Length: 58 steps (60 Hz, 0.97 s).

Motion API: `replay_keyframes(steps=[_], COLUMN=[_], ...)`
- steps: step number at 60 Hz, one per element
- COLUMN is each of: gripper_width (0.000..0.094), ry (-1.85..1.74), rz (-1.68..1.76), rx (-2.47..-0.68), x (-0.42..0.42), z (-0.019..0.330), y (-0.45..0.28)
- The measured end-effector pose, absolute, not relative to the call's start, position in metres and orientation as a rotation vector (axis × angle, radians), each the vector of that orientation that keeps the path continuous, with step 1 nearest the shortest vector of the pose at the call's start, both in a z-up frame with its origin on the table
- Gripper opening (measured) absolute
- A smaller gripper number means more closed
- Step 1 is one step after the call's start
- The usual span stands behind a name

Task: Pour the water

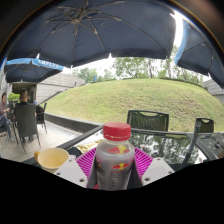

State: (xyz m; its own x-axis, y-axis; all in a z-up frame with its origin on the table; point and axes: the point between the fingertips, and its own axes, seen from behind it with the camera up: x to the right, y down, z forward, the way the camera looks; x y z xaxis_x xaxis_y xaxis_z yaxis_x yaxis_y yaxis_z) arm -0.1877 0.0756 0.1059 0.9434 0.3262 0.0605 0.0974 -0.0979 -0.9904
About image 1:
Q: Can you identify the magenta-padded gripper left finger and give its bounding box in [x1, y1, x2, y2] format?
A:
[53, 147, 100, 190]

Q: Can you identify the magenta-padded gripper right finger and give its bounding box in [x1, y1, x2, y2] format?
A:
[128, 147, 175, 190]

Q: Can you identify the clear red-capped drink bottle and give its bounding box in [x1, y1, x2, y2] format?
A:
[95, 121, 136, 192]

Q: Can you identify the black mesh patio chair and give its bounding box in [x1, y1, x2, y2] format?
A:
[126, 109, 170, 132]
[194, 117, 215, 134]

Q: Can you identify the dark grey wicker chair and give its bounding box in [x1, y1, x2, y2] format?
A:
[35, 101, 48, 135]
[13, 103, 43, 153]

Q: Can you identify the grey building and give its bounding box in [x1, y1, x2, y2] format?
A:
[34, 72, 86, 105]
[202, 78, 224, 105]

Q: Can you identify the person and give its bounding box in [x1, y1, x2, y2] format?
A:
[14, 87, 38, 116]
[0, 92, 14, 143]

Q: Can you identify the navy umbrella with lettered blue band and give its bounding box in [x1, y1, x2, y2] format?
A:
[3, 57, 65, 84]

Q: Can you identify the navy umbrella with plain blue band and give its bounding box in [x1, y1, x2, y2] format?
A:
[173, 19, 224, 89]

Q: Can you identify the large navy patio umbrella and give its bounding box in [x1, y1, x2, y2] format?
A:
[4, 0, 178, 69]

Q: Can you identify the cream cup with handle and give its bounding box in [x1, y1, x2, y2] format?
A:
[34, 147, 70, 174]

